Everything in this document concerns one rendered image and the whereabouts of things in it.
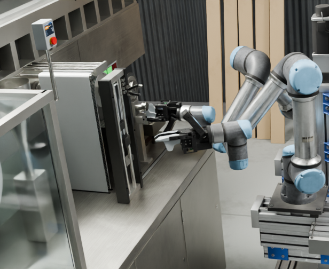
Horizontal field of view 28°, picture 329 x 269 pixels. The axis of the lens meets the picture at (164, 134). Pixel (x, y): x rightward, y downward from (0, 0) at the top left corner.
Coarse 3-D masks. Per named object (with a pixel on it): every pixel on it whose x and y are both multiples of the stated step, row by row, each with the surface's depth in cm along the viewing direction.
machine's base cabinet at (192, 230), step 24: (216, 168) 343; (192, 192) 310; (216, 192) 344; (168, 216) 284; (192, 216) 312; (216, 216) 345; (168, 240) 285; (192, 240) 313; (216, 240) 347; (144, 264) 263; (168, 264) 286; (192, 264) 314; (216, 264) 349
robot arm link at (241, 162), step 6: (228, 144) 256; (246, 144) 256; (228, 150) 257; (234, 150) 254; (240, 150) 254; (246, 150) 256; (228, 156) 259; (234, 156) 255; (240, 156) 255; (246, 156) 257; (234, 162) 257; (240, 162) 256; (246, 162) 258; (234, 168) 258; (240, 168) 257
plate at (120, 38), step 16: (128, 16) 375; (96, 32) 341; (112, 32) 358; (128, 32) 376; (64, 48) 313; (80, 48) 327; (96, 48) 342; (112, 48) 358; (128, 48) 376; (128, 64) 377; (32, 80) 290
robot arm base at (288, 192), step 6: (288, 180) 277; (282, 186) 283; (288, 186) 278; (294, 186) 276; (282, 192) 282; (288, 192) 278; (294, 192) 276; (300, 192) 276; (282, 198) 282; (288, 198) 278; (294, 198) 277; (300, 198) 276; (306, 198) 276; (312, 198) 278; (294, 204) 277; (300, 204) 277
